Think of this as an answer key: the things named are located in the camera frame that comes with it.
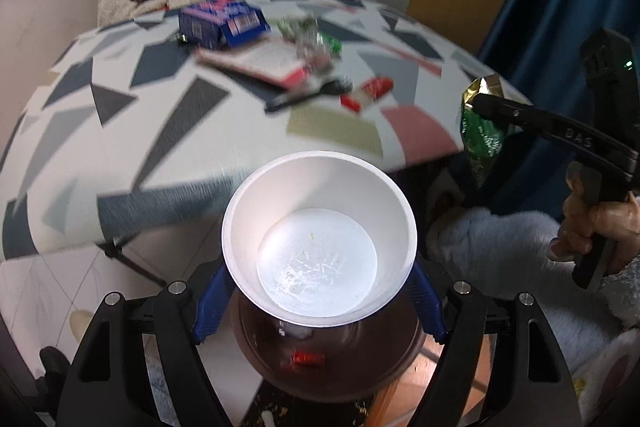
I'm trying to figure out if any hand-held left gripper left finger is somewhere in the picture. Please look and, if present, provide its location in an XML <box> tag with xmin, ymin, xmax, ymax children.
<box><xmin>57</xmin><ymin>263</ymin><xmax>236</xmax><ymax>427</ymax></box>

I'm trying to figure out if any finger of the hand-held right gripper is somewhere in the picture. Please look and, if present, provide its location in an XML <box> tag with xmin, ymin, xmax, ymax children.
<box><xmin>472</xmin><ymin>93</ymin><xmax>633</xmax><ymax>180</ymax></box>

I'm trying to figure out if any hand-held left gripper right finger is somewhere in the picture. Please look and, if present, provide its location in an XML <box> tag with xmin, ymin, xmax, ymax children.
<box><xmin>407</xmin><ymin>259</ymin><xmax>583</xmax><ymax>427</ymax></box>

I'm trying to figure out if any green and gold snack bag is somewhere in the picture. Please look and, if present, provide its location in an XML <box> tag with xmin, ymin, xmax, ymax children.
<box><xmin>460</xmin><ymin>74</ymin><xmax>508</xmax><ymax>190</ymax></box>

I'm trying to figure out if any brown round waste bin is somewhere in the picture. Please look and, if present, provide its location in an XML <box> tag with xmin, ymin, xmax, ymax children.
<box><xmin>227</xmin><ymin>287</ymin><xmax>441</xmax><ymax>404</ymax></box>

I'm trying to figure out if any white foam bowl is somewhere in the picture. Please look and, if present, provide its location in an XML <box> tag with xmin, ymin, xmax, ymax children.
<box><xmin>221</xmin><ymin>150</ymin><xmax>418</xmax><ymax>326</ymax></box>

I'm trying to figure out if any black plastic spork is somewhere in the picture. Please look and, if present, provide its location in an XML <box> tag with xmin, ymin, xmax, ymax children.
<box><xmin>264</xmin><ymin>78</ymin><xmax>353</xmax><ymax>112</ymax></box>

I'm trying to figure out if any person's right hand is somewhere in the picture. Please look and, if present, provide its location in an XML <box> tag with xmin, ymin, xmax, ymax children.
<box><xmin>547</xmin><ymin>162</ymin><xmax>640</xmax><ymax>265</ymax></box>

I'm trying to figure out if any person's fluffy white robe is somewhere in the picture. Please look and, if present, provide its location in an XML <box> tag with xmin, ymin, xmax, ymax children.
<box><xmin>429</xmin><ymin>206</ymin><xmax>640</xmax><ymax>413</ymax></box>

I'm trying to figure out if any black table leg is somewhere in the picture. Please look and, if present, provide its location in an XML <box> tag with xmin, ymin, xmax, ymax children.
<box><xmin>97</xmin><ymin>239</ymin><xmax>168</xmax><ymax>288</ymax></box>

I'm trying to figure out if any small red wrapper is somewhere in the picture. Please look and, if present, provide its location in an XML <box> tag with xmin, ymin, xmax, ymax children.
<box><xmin>291</xmin><ymin>351</ymin><xmax>327</xmax><ymax>368</ymax></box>

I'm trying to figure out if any red and white pack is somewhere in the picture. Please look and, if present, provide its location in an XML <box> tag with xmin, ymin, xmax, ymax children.
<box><xmin>341</xmin><ymin>77</ymin><xmax>394</xmax><ymax>112</ymax></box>

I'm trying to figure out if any geometric patterned tablecloth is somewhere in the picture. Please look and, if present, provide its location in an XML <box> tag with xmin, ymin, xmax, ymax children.
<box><xmin>0</xmin><ymin>0</ymin><xmax>533</xmax><ymax>260</ymax></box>

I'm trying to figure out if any crumpled silver green wrapper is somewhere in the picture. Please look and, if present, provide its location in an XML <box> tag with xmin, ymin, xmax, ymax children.
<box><xmin>277</xmin><ymin>16</ymin><xmax>343</xmax><ymax>72</ymax></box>

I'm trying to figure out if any white and red booklet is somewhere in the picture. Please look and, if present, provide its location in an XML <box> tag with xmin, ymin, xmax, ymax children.
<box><xmin>196</xmin><ymin>41</ymin><xmax>308</xmax><ymax>88</ymax></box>

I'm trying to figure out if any blue cardboard box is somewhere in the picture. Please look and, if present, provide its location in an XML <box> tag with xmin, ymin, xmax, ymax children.
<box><xmin>178</xmin><ymin>0</ymin><xmax>271</xmax><ymax>50</ymax></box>

